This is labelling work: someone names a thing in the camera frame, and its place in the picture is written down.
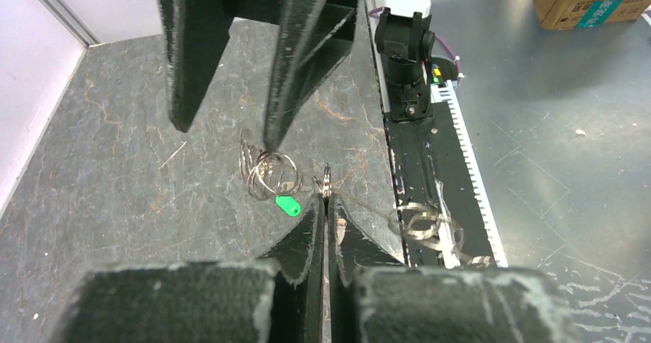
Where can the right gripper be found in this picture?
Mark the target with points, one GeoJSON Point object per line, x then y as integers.
{"type": "Point", "coordinates": [315, 36]}

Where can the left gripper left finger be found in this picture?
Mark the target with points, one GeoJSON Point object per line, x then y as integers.
{"type": "Point", "coordinates": [276, 297]}

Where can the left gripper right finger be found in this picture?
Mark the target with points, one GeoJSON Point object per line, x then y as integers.
{"type": "Point", "coordinates": [375, 298]}

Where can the metal key organizer plate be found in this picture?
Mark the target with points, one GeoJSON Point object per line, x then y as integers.
{"type": "Point", "coordinates": [422, 227]}

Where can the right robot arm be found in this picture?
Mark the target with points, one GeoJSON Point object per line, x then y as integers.
{"type": "Point", "coordinates": [404, 45]}

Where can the key with green tag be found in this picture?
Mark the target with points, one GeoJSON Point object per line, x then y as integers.
{"type": "Point", "coordinates": [288, 205]}

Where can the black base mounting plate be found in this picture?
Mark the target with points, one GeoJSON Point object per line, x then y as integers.
{"type": "Point", "coordinates": [412, 160]}

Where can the aluminium corner profile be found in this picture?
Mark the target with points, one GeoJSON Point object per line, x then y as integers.
{"type": "Point", "coordinates": [64, 14]}

